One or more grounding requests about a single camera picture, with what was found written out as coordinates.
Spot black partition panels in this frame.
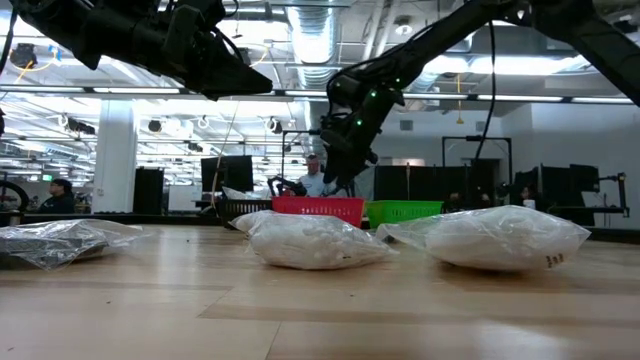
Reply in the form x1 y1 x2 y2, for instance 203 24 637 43
373 159 501 206

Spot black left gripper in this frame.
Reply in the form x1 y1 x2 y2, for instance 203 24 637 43
129 19 274 102

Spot white building pillar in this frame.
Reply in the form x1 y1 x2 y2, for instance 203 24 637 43
92 99 139 215

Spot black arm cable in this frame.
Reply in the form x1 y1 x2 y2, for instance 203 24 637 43
473 18 497 162
0 0 22 76

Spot black tall cabinet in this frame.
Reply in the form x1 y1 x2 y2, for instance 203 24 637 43
133 167 165 215

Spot black plastic basket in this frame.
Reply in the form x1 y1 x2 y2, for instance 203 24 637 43
218 199 274 230

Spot black ceiling device blue tag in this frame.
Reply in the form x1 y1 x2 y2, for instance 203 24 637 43
9 43 39 69

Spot silver diagonal ventilation duct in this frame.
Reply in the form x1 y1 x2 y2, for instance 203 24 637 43
399 29 481 112

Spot large handwritten bag of cotton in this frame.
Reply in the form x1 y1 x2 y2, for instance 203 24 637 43
375 204 592 273

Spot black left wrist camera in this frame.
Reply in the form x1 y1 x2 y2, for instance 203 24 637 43
164 0 224 49

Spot clear bag of white cotton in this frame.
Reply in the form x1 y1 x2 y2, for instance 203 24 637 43
229 209 278 234

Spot long white light bar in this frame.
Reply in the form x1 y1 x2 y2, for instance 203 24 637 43
0 85 640 106

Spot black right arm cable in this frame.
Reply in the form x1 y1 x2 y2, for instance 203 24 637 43
473 18 497 162

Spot clear bag of cotton swabs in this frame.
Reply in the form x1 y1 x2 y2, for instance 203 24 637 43
248 212 399 272

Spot red plastic basket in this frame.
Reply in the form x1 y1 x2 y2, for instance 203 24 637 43
272 196 367 229

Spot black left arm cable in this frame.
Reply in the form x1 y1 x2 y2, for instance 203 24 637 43
0 0 22 76

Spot silver vertical ventilation duct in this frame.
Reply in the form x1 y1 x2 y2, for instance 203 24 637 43
287 0 344 161

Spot green plastic basket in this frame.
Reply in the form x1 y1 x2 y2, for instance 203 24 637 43
365 199 445 231

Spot black computer monitor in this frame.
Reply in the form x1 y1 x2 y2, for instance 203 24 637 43
200 155 255 194

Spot clear bag of black combs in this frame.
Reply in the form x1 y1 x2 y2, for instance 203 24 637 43
0 218 147 272

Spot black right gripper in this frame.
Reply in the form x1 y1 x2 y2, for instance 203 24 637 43
319 74 406 198

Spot yellow hanging cord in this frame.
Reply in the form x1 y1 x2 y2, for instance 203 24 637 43
455 73 465 126

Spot black table edge rail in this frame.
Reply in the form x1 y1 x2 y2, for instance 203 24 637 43
0 212 640 245

